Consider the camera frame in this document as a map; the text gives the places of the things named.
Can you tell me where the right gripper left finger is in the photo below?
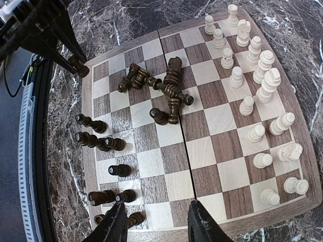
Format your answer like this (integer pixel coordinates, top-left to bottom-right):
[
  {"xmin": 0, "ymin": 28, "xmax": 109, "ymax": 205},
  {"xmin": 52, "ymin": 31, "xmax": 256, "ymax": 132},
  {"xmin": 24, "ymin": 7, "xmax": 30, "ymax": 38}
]
[{"xmin": 85, "ymin": 202, "xmax": 128, "ymax": 242}]

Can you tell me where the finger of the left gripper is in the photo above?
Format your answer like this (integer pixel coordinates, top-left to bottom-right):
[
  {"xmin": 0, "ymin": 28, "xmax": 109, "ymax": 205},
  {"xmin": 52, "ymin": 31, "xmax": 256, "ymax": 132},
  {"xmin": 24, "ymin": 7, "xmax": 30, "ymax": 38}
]
[
  {"xmin": 51, "ymin": 15, "xmax": 87, "ymax": 64},
  {"xmin": 20, "ymin": 41, "xmax": 77, "ymax": 74}
]

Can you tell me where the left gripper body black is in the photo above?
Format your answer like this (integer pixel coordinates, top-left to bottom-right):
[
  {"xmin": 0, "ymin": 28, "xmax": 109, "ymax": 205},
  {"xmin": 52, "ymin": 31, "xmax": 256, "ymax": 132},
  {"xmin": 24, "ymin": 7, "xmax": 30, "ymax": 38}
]
[{"xmin": 1, "ymin": 1, "xmax": 68, "ymax": 55}]

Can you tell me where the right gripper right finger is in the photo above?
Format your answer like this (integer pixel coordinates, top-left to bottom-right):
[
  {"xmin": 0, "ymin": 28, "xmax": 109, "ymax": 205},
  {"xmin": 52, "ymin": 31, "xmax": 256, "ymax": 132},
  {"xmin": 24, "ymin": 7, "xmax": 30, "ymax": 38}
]
[{"xmin": 188, "ymin": 200, "xmax": 230, "ymax": 241}]

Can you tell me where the dark tall piece back row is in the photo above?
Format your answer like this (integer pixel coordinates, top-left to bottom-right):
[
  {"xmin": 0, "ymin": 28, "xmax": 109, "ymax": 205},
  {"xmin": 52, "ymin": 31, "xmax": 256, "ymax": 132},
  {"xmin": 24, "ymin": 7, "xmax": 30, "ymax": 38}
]
[{"xmin": 88, "ymin": 190, "xmax": 115, "ymax": 206}]

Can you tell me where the dark rook corner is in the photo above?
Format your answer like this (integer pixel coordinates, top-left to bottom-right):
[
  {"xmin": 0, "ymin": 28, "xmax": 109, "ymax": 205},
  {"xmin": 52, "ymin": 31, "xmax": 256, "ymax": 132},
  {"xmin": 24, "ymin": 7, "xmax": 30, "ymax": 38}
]
[{"xmin": 69, "ymin": 55, "xmax": 89, "ymax": 78}]

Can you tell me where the wooden chess board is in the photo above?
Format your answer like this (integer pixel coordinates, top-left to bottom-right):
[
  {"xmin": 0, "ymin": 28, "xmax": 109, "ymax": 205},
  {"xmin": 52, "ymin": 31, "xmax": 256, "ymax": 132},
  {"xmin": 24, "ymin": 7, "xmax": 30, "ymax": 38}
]
[{"xmin": 82, "ymin": 5, "xmax": 322, "ymax": 241}]

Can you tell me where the pile of dark chess pieces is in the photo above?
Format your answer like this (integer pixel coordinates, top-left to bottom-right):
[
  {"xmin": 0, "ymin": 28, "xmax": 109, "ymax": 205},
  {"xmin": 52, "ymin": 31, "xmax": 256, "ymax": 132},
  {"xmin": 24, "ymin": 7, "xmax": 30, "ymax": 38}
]
[{"xmin": 117, "ymin": 56, "xmax": 194, "ymax": 125}]

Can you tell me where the white chess pieces row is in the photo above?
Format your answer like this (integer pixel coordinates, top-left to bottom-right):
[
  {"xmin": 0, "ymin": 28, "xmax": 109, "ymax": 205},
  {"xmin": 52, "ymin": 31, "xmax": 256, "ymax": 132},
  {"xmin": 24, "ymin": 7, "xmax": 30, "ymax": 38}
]
[{"xmin": 203, "ymin": 4, "xmax": 309, "ymax": 207}]

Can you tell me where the white cable duct strip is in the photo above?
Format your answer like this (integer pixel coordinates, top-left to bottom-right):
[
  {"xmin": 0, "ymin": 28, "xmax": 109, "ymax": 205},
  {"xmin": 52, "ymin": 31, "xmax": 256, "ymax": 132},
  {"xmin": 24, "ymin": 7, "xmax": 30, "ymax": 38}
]
[{"xmin": 18, "ymin": 83, "xmax": 43, "ymax": 241}]

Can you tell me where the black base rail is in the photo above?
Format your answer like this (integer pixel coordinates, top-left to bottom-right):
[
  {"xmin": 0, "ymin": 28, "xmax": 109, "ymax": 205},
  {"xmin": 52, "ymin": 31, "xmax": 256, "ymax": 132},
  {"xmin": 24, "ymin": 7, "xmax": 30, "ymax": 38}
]
[{"xmin": 33, "ymin": 60, "xmax": 58, "ymax": 241}]

